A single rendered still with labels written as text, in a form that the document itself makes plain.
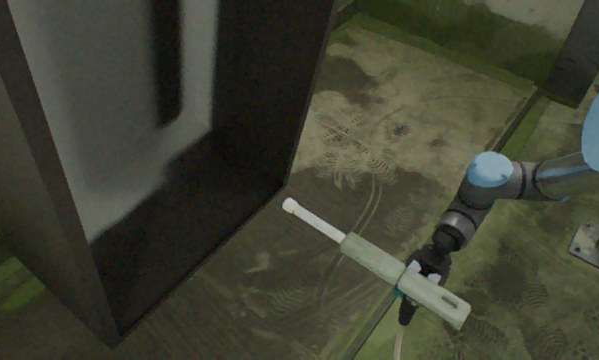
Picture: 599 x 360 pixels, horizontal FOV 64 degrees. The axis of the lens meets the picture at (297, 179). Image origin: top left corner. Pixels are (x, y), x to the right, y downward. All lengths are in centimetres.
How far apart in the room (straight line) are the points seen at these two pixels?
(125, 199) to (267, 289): 59
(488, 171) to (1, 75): 97
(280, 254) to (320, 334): 32
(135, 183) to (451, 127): 147
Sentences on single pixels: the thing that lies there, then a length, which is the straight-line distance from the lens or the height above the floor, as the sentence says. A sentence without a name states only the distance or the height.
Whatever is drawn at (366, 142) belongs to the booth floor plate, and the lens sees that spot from 212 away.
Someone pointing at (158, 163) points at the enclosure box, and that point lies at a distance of 137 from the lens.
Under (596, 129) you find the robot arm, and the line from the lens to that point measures 70.
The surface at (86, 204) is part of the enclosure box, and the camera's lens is 131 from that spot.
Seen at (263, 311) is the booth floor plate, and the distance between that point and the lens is 160.
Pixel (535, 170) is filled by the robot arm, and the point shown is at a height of 69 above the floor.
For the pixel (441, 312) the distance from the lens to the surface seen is 108.
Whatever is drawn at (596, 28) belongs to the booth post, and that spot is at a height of 41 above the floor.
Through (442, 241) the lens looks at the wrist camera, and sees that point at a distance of 111.
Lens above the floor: 146
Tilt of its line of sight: 47 degrees down
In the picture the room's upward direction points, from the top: 2 degrees clockwise
